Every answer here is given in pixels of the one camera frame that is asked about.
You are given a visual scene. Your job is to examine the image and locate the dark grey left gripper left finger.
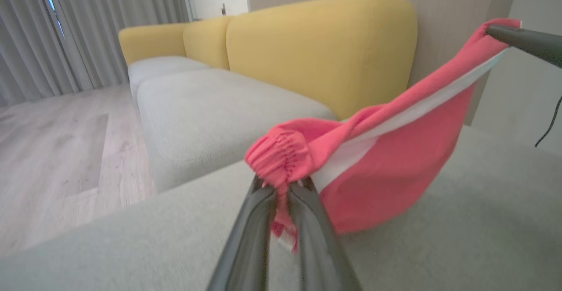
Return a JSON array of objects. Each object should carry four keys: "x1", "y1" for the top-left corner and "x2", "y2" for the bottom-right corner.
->
[{"x1": 206, "y1": 175, "x2": 278, "y2": 291}]

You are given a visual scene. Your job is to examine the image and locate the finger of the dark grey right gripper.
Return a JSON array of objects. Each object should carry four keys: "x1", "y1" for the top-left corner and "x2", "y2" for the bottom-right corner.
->
[{"x1": 485, "y1": 25, "x2": 562, "y2": 68}]

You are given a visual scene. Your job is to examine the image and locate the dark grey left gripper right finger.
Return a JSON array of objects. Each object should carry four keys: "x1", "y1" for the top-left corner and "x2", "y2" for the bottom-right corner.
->
[{"x1": 288, "y1": 178, "x2": 363, "y2": 291}]

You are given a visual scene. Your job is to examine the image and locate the red shorts white stripe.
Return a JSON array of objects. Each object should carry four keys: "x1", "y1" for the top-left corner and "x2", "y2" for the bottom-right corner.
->
[{"x1": 245, "y1": 18, "x2": 522, "y2": 253}]

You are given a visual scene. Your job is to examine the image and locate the large grey chaise seat cushion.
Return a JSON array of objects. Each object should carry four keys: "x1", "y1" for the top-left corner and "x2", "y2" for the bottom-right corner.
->
[{"x1": 0, "y1": 126, "x2": 562, "y2": 291}]

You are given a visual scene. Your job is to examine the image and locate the long grey sofa seat cushion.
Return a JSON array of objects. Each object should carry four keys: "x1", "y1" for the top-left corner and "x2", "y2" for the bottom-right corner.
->
[{"x1": 137, "y1": 68, "x2": 339, "y2": 193}]

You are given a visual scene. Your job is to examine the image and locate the short grey sofa seat cushion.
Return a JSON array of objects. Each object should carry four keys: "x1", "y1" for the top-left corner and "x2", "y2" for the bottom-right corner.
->
[{"x1": 128, "y1": 55, "x2": 211, "y2": 103}]

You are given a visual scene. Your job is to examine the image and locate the wide yellow sofa backrest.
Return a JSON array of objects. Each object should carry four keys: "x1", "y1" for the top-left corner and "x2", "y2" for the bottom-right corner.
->
[{"x1": 226, "y1": 0, "x2": 418, "y2": 120}]

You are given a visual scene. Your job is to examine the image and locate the narrow yellow sofa backrest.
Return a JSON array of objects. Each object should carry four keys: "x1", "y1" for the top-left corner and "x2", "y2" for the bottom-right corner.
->
[{"x1": 183, "y1": 16, "x2": 233, "y2": 70}]

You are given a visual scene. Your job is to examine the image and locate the grey pleated curtain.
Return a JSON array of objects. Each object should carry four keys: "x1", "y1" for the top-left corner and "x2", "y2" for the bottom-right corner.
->
[{"x1": 0, "y1": 0, "x2": 192, "y2": 107}]

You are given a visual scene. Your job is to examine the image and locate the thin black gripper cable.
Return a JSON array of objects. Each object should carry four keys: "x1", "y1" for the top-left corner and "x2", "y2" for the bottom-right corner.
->
[{"x1": 535, "y1": 96, "x2": 562, "y2": 147}]

